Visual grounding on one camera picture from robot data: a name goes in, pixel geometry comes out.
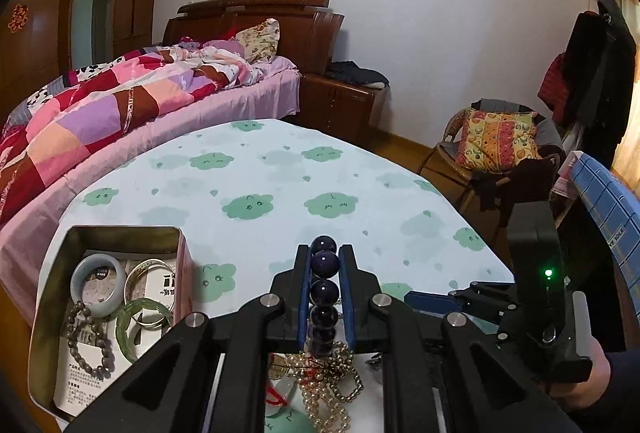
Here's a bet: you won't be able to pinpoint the wooden headboard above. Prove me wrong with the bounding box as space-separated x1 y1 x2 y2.
163 0 344 75

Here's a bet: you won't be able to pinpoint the silver bangle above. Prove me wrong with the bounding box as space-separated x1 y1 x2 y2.
124 259 176 330

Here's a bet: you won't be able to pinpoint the floral pillow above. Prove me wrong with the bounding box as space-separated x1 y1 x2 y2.
234 18 281 63

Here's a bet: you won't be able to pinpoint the wooden wardrobe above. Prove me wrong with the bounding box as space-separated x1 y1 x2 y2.
0 0 172 124

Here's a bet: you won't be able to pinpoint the wicker chair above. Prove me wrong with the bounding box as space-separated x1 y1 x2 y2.
419 98 566 228

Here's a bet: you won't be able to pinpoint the pearl necklace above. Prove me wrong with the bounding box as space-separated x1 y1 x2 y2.
286 351 356 433

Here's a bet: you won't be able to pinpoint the grey wooden bead bracelet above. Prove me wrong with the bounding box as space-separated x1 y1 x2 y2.
63 301 116 380

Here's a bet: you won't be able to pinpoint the gold bead chain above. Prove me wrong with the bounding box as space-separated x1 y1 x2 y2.
269 342 366 404

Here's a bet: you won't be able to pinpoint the patchwork quilt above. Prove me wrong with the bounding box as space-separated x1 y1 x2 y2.
1 45 264 224

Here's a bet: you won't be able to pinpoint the pale jade bangle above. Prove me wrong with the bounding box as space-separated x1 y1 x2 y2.
70 253 127 318

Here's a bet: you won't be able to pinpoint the blue checked cloth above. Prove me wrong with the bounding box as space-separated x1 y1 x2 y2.
559 150 640 320

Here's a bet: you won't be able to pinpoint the pink metal tin box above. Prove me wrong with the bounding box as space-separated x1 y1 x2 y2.
28 226 193 422

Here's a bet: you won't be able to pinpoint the dark purple bead bracelet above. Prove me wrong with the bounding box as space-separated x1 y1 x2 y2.
307 235 343 359

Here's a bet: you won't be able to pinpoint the wooden nightstand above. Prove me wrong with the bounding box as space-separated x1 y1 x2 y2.
295 74 390 147

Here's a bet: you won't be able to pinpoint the red double happiness sticker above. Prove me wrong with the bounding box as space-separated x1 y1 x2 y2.
8 4 29 34

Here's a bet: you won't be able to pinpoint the pink bed sheet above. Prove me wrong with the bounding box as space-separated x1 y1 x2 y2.
1 56 302 325

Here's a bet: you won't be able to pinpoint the green jade bangle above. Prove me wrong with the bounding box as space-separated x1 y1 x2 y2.
115 297 174 364

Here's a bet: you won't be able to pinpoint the hanging dark coats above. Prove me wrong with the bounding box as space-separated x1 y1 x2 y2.
538 0 637 167

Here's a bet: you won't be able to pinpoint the green cloud tablecloth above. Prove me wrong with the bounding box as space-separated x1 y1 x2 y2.
37 117 516 433

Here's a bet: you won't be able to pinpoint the printed paper leaflet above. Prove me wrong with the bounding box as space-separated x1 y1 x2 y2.
53 257 177 417

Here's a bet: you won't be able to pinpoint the dark clothes on nightstand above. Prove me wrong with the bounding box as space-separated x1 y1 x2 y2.
326 61 390 89

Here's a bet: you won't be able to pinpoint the orange patterned cushion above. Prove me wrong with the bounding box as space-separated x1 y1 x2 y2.
456 108 541 174

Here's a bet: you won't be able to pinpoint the person's right hand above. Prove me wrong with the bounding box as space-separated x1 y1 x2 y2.
547 338 611 409

